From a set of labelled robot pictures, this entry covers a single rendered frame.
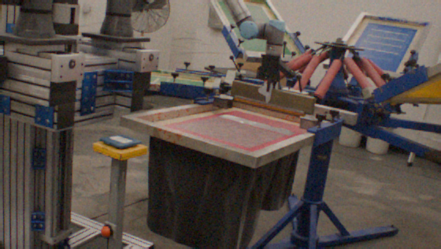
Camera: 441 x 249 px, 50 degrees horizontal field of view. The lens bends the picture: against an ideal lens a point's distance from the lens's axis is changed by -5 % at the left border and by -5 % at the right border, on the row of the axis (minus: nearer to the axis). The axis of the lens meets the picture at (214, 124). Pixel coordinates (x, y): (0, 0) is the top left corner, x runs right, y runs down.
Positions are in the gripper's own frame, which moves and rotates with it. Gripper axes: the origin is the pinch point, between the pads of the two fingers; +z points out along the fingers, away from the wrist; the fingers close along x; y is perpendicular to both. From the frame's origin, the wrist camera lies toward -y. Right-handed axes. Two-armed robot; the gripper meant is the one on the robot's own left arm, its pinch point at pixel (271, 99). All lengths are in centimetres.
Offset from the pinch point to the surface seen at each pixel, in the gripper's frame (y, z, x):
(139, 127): 19, 8, 64
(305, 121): -20.9, 4.3, 7.1
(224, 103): 19.8, 5.1, 7.2
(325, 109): -19.9, 2.1, -17.5
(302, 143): -29.1, 7.8, 28.6
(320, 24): 143, -35, -408
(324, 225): 3, 105, -127
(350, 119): -32.2, 3.8, -17.5
